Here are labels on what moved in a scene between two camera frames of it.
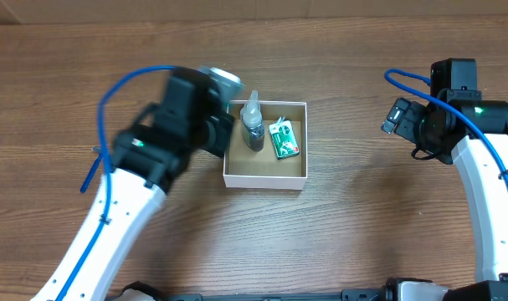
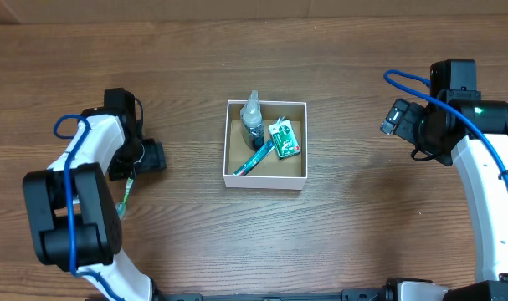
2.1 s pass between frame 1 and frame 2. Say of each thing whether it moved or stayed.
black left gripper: moved
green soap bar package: stayed
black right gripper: stayed
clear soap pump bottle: stayed
